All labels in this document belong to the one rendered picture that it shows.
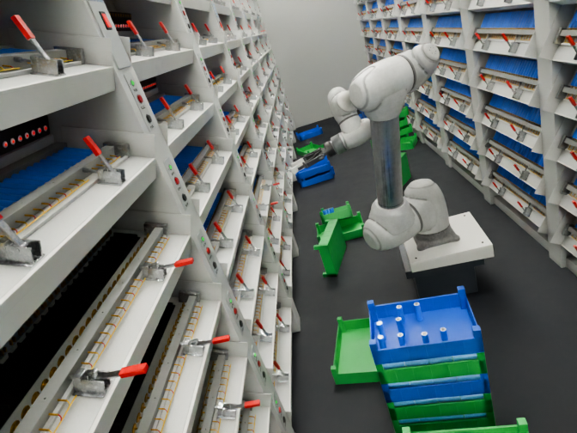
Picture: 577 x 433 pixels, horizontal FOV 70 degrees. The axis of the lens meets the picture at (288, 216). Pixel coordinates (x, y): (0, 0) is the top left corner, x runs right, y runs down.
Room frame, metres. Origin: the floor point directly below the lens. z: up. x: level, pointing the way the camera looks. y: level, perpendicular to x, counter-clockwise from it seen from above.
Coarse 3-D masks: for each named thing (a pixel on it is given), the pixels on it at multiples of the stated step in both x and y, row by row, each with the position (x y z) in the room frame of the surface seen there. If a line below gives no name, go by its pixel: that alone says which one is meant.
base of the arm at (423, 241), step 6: (450, 228) 1.54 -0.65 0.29; (438, 234) 1.51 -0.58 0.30; (444, 234) 1.51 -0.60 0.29; (450, 234) 1.52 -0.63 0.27; (456, 234) 1.51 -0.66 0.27; (414, 240) 1.62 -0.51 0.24; (420, 240) 1.55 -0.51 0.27; (426, 240) 1.53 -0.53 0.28; (432, 240) 1.51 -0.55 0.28; (438, 240) 1.51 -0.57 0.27; (444, 240) 1.50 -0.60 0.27; (450, 240) 1.49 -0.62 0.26; (456, 240) 1.48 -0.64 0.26; (420, 246) 1.52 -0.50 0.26; (426, 246) 1.51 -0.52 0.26; (432, 246) 1.51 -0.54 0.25
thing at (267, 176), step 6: (258, 174) 2.27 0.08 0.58; (264, 174) 2.27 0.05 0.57; (270, 174) 2.27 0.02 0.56; (270, 180) 2.26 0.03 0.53; (270, 186) 2.16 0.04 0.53; (264, 192) 2.07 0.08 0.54; (264, 198) 1.98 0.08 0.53; (264, 210) 1.83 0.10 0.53; (264, 216) 1.67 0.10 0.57; (264, 222) 1.67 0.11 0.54
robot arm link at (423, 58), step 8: (416, 48) 1.38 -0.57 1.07; (424, 48) 1.37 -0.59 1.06; (432, 48) 1.37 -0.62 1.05; (408, 56) 1.38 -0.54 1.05; (416, 56) 1.37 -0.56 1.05; (424, 56) 1.35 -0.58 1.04; (432, 56) 1.35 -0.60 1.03; (416, 64) 1.36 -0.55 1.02; (424, 64) 1.35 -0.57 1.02; (432, 64) 1.35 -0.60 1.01; (416, 72) 1.36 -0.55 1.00; (424, 72) 1.37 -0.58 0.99; (432, 72) 1.38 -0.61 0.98; (416, 80) 1.36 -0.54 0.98; (424, 80) 1.39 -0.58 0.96; (416, 88) 1.47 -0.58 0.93
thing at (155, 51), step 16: (112, 16) 1.41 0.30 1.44; (128, 16) 1.53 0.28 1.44; (128, 32) 1.52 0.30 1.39; (144, 32) 1.59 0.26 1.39; (160, 32) 1.59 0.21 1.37; (176, 32) 1.58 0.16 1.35; (128, 48) 0.98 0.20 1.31; (144, 48) 1.15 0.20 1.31; (160, 48) 1.37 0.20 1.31; (176, 48) 1.41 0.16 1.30; (192, 48) 1.57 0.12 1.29; (144, 64) 1.07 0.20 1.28; (160, 64) 1.19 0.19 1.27; (176, 64) 1.35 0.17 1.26
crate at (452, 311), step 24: (384, 312) 1.09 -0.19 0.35; (408, 312) 1.07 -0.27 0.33; (432, 312) 1.04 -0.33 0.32; (456, 312) 1.01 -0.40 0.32; (408, 336) 0.98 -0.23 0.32; (432, 336) 0.95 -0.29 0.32; (456, 336) 0.92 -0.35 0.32; (480, 336) 0.83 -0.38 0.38; (384, 360) 0.91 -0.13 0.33; (408, 360) 0.89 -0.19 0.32
